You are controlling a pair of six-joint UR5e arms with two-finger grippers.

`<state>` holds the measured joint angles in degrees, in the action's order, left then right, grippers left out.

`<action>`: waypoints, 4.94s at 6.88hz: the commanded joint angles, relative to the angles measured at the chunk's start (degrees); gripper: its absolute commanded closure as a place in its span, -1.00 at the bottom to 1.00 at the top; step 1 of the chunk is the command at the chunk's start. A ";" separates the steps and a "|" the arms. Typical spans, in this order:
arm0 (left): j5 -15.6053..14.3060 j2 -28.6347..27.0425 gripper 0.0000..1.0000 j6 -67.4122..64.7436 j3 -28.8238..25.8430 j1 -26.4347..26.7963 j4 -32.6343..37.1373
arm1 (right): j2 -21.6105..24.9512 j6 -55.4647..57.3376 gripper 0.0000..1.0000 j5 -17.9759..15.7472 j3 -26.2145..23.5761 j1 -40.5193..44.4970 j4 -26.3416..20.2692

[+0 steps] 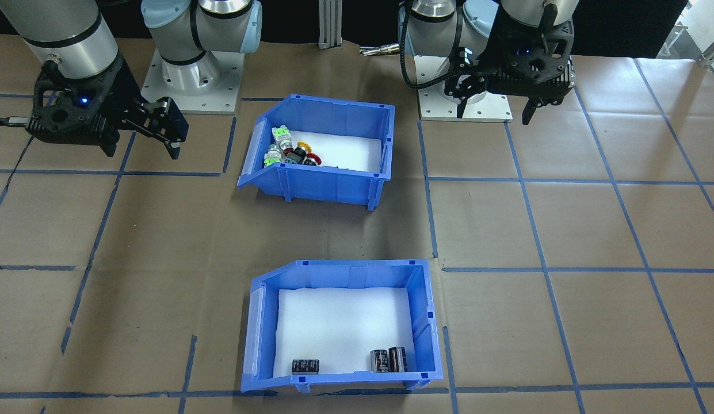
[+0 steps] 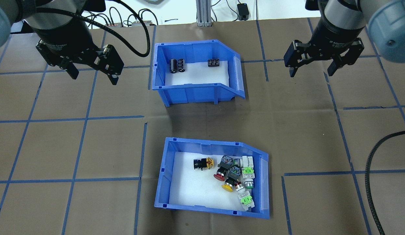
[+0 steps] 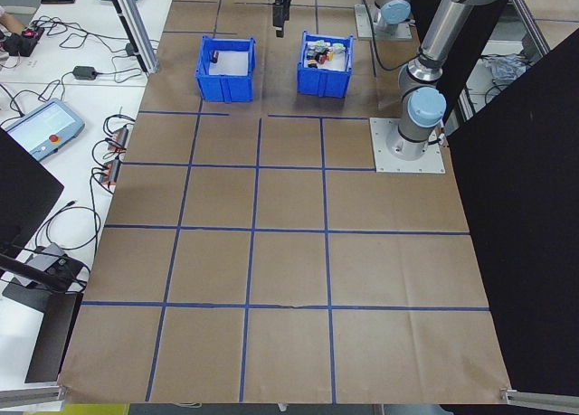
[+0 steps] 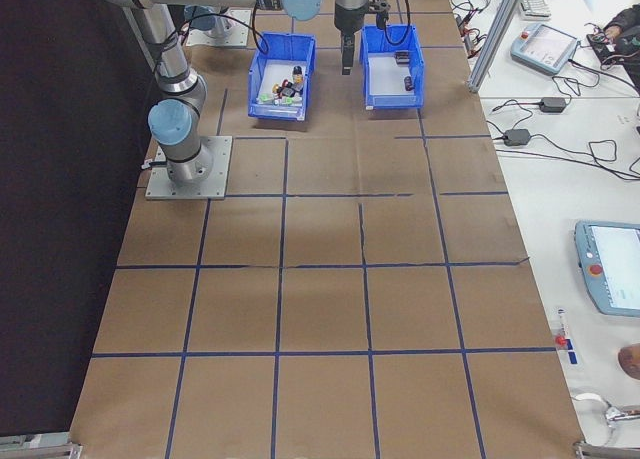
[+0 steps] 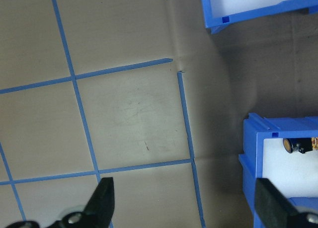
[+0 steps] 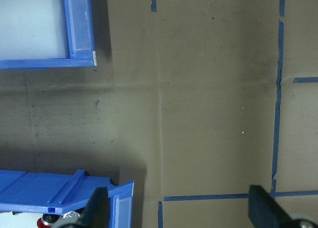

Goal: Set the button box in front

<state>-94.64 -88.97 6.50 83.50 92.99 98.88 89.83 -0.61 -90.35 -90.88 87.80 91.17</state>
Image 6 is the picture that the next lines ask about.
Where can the red mushroom push button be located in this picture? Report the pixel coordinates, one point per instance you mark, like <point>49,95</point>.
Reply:
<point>41,223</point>

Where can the blue plastic button bin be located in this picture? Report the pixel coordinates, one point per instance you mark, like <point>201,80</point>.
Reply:
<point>37,188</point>

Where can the blue plastic capacitor bin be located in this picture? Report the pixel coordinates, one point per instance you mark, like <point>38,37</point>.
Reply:
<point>79,19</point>

